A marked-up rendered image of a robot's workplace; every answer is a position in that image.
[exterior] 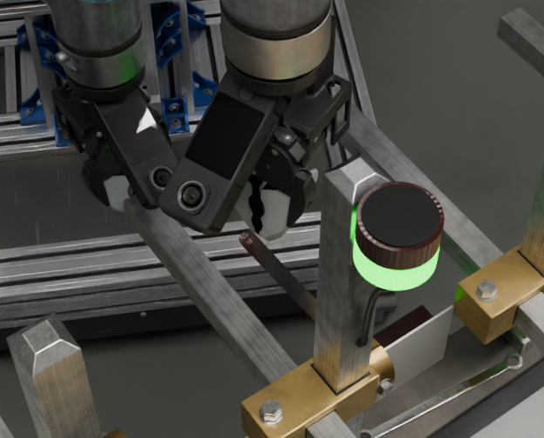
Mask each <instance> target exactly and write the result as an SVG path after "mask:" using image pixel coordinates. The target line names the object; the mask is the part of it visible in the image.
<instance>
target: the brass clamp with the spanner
mask: <svg viewBox="0 0 544 438"><path fill-rule="evenodd" d="M313 363H314V357H312V358H311V359H309V360H308V361H306V362H304V363H303V364H302V365H300V366H298V367H297V368H295V369H293V370H291V371H290V372H288V373H287V374H286V375H284V376H282V377H281V378H279V379H277V380H276V381H274V382H272V383H270V384H269V385H268V386H267V387H265V388H263V389H261V390H260V391H258V392H256V393H255V394H253V395H252V396H250V397H249V398H247V399H246V400H244V401H242V403H241V404H242V429H243V431H244V432H245V433H246V434H247V436H248V437H249V438H307V428H309V427H310V426H312V425H313V424H315V423H317V422H318V421H319V420H321V419H322V418H324V417H325V416H327V415H329V414H331V413H332V412H334V411H335V412H336V413H337V414H338V416H339V417H340V418H341V419H342V421H343V422H346V421H348V420H349V419H351V418H353V417H354V416H356V415H358V414H359V413H361V412H362V411H363V410H364V409H366V408H368V407H369V406H371V405H372V404H374V403H375V402H376V399H377V394H380V395H381V396H385V395H387V394H388V393H390V391H391V390H392V388H393V385H392V384H391V383H392V382H393V381H394V380H395V369H394V366H393V364H392V362H391V360H390V358H389V356H388V354H387V352H386V351H385V350H384V348H383V347H382V346H380V343H379V342H378V341H377V340H375V339H374V338H373V339H372V346H371V353H370V360H369V367H368V374H367V375H365V376H363V377H362V378H361V379H360V380H358V381H357V382H354V383H353V384H351V385H350V386H348V387H347V388H345V389H344V390H343V391H341V392H339V393H338V394H337V393H336V392H335V391H334V390H333V389H332V388H331V387H330V386H329V385H328V383H327V382H326V381H325V380H324V378H323V377H322V376H321V375H320V374H319V372H318V371H317V370H316V369H315V367H314V366H313ZM267 399H269V400H276V401H278V403H279V405H280V406H281V407H282V411H283V417H282V419H281V420H280V421H279V422H278V423H276V424H274V425H268V424H265V423H264V422H262V421H261V419H260V417H259V409H260V407H261V405H262V404H263V403H264V402H265V401H266V400H267Z"/></svg>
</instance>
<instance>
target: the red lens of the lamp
mask: <svg viewBox="0 0 544 438"><path fill-rule="evenodd" d="M389 184H390V185H391V184H406V185H410V186H413V187H416V188H418V189H421V190H422V191H424V192H426V193H427V194H428V195H429V196H431V198H432V199H433V200H434V201H435V203H436V205H437V208H438V210H439V213H440V224H439V228H438V229H437V231H436V232H435V234H434V235H433V236H432V237H431V238H430V239H429V240H428V241H427V242H425V243H423V244H421V245H419V246H416V247H413V248H405V249H399V248H393V247H389V246H387V245H384V244H382V243H380V242H377V241H376V240H375V239H374V238H373V237H372V236H371V235H370V234H369V233H368V232H367V231H366V230H365V228H364V227H363V224H362V219H361V212H362V205H363V204H364V202H365V200H366V199H367V198H368V196H369V195H370V194H371V193H372V192H374V191H375V190H377V189H379V188H381V187H384V186H387V185H389ZM366 197H367V198H366ZM443 226H444V212H443V209H442V206H441V204H440V203H439V201H438V200H437V198H436V197H435V196H434V195H433V194H432V193H430V192H429V191H428V190H426V189H424V188H423V187H421V186H419V185H416V184H413V183H410V182H385V183H383V184H380V185H378V186H375V187H373V188H372V189H371V190H369V191H368V192H367V193H366V194H365V195H364V196H363V197H362V199H361V200H360V202H359V204H358V207H357V211H356V220H355V240H356V243H357V246H358V248H359V250H360V251H361V252H362V253H363V254H364V255H365V256H366V257H367V258H368V259H369V260H370V261H371V262H373V263H374V264H376V265H378V266H381V267H383V268H385V269H393V270H408V269H415V268H418V267H420V266H421V265H423V264H425V263H427V262H428V261H430V260H431V259H432V258H433V257H434V256H435V254H436V253H437V251H438V249H439V247H440V244H441V236H442V231H443Z"/></svg>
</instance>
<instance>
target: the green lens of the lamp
mask: <svg viewBox="0 0 544 438"><path fill-rule="evenodd" d="M439 249H440V247H439ZM439 249H438V251H437V253H436V254H435V256H434V257H433V258H432V259H431V260H430V261H428V262H427V263H425V264H423V265H421V266H420V267H418V268H415V269H408V270H392V269H385V268H383V267H381V266H378V265H376V264H374V263H373V262H371V261H370V260H369V259H368V258H367V257H366V256H365V255H364V254H363V253H362V252H361V251H360V250H359V248H358V246H357V243H356V240H355V239H354V249H353V258H354V263H355V266H356V268H357V269H358V271H359V272H360V274H361V275H362V276H363V277H364V278H365V279H366V280H367V281H369V282H371V283H372V284H374V285H375V286H377V287H380V288H383V289H390V290H406V289H412V288H414V287H417V286H419V285H421V284H423V283H424V282H425V281H426V280H427V279H428V278H429V277H430V276H431V275H432V274H433V272H434V270H435V267H436V263H437V259H438V254H439Z"/></svg>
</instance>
